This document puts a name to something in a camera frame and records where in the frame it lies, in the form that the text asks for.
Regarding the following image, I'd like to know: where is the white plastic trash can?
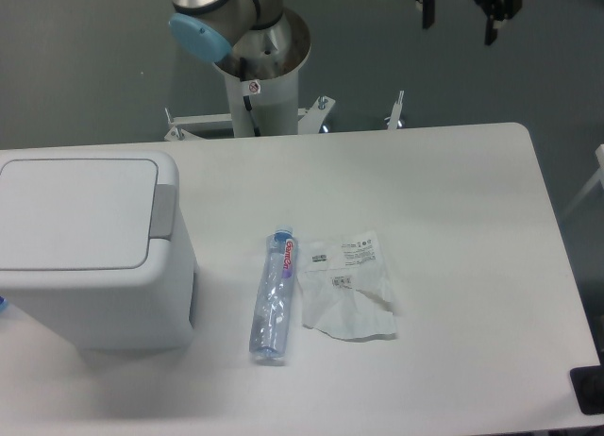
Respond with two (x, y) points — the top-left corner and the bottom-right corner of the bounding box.
(1, 149), (196, 350)

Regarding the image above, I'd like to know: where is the white trash can lid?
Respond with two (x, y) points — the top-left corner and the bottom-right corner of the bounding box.
(1, 159), (158, 271)

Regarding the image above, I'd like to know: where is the crumpled white plastic bag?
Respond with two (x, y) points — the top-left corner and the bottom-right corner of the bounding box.
(296, 230), (397, 342)

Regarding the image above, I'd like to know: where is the grey lid push button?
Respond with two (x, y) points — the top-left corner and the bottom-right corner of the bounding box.
(149, 184), (177, 241)

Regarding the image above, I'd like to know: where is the empty clear plastic bottle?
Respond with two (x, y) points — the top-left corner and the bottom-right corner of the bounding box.
(248, 226), (298, 363)

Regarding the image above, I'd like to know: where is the black clamp at table corner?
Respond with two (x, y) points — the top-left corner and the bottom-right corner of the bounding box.
(570, 365), (603, 415)

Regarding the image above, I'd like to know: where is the blue object at left edge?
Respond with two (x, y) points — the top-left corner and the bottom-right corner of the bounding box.
(0, 296), (9, 316)

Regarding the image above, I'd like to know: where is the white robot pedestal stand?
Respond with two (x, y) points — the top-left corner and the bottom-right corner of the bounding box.
(173, 8), (336, 138)

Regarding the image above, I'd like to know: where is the white frame at right edge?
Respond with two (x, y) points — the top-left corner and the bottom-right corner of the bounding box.
(562, 144), (603, 221)

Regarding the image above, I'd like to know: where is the black cable on pedestal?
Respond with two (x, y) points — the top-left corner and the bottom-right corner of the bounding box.
(239, 57), (262, 138)

